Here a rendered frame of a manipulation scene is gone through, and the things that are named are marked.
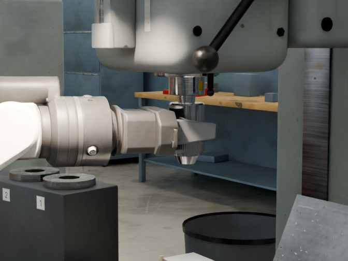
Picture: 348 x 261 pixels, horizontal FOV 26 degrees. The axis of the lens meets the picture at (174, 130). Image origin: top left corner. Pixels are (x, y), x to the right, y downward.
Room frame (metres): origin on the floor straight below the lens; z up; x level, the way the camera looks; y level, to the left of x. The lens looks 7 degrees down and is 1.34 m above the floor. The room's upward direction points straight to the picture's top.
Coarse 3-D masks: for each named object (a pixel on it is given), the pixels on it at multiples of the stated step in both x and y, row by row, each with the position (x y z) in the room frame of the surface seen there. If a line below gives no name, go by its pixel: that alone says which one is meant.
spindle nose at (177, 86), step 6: (168, 78) 0.98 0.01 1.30; (174, 78) 0.97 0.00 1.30; (180, 78) 0.96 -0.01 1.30; (186, 78) 0.96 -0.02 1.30; (192, 78) 0.96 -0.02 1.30; (198, 78) 0.97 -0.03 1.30; (204, 78) 0.98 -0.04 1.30; (168, 84) 0.98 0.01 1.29; (174, 84) 0.97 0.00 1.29; (180, 84) 0.96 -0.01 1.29; (186, 84) 0.96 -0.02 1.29; (192, 84) 0.96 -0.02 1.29; (198, 84) 0.97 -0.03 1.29; (204, 84) 0.98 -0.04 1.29; (168, 90) 0.98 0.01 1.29; (174, 90) 0.97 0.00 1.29; (180, 90) 0.96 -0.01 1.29; (186, 90) 0.96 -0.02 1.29; (192, 90) 0.96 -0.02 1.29; (198, 90) 0.97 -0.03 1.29; (204, 90) 0.98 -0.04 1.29
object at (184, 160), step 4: (176, 156) 0.98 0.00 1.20; (180, 156) 0.97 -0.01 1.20; (184, 156) 0.97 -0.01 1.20; (188, 156) 0.97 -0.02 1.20; (192, 156) 0.97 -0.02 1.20; (196, 156) 0.97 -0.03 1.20; (180, 160) 0.97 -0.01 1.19; (184, 160) 0.97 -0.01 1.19; (188, 160) 0.97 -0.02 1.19; (192, 160) 0.97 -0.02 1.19
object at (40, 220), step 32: (0, 192) 1.31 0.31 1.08; (32, 192) 1.25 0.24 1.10; (64, 192) 1.21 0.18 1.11; (96, 192) 1.24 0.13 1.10; (0, 224) 1.31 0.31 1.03; (32, 224) 1.25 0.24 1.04; (64, 224) 1.19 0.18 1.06; (96, 224) 1.24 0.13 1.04; (0, 256) 1.32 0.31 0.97; (32, 256) 1.25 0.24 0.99; (64, 256) 1.19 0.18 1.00; (96, 256) 1.24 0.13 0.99
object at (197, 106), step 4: (172, 104) 0.97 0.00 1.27; (176, 104) 0.97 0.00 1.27; (180, 104) 0.96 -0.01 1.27; (184, 104) 0.96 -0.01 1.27; (188, 104) 0.96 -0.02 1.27; (192, 104) 0.96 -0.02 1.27; (196, 104) 0.97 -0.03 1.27; (200, 104) 0.97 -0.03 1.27; (204, 104) 0.98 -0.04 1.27; (172, 108) 0.97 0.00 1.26; (176, 108) 0.96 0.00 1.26; (180, 108) 0.96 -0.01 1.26; (184, 108) 0.96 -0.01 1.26; (188, 108) 0.96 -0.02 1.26; (192, 108) 0.96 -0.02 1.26; (196, 108) 0.96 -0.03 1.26; (200, 108) 0.97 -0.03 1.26; (204, 108) 0.98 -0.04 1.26
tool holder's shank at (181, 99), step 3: (180, 96) 0.98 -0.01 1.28; (183, 96) 0.97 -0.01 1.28; (186, 96) 0.97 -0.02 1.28; (189, 96) 0.97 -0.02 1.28; (192, 96) 0.97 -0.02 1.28; (180, 99) 0.98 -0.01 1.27; (183, 99) 0.97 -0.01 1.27; (186, 99) 0.97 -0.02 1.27; (189, 99) 0.97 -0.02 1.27; (192, 99) 0.97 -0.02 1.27; (180, 102) 0.98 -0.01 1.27; (183, 102) 0.97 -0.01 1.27; (186, 102) 0.97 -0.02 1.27; (189, 102) 0.97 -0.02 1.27; (192, 102) 0.98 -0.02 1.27
